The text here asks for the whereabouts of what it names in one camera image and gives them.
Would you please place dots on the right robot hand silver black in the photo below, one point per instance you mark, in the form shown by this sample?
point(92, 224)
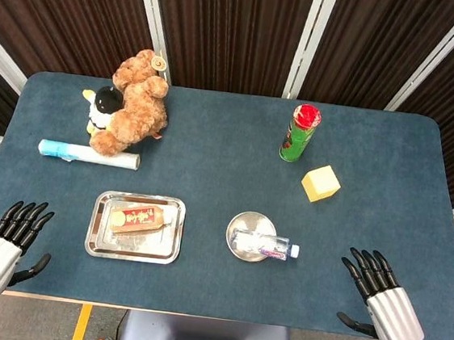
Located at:
point(394, 317)

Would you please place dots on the brown drink bottle red label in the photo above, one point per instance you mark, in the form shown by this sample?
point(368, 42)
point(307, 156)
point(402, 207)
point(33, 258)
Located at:
point(136, 219)

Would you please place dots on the clear water bottle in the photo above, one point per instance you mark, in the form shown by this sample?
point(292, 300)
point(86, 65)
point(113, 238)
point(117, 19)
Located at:
point(260, 244)

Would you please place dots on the rectangular steel tray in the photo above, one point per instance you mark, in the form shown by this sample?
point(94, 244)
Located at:
point(95, 241)

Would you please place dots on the white blue plastic wrap roll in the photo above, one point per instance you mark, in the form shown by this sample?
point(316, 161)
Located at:
point(90, 155)

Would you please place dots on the yellow foam cube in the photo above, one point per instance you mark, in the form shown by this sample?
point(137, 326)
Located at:
point(321, 184)

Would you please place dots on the round steel bowl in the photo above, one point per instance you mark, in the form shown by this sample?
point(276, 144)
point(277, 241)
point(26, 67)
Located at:
point(252, 221)

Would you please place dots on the black white penguin plush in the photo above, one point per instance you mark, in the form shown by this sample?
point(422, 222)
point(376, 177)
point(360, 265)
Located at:
point(104, 102)

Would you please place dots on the green chips can red lid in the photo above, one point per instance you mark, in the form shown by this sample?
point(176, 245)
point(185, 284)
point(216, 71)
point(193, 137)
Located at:
point(297, 137)

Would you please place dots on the brown teddy bear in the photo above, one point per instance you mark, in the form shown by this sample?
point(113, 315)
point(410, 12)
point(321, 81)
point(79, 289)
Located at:
point(140, 108)

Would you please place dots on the blue felt table cloth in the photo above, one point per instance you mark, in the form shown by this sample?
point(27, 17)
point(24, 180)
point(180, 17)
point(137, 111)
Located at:
point(219, 169)

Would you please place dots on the white partition frame post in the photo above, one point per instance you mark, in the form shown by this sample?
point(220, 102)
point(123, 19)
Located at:
point(153, 20)
point(309, 40)
point(437, 58)
point(1, 59)

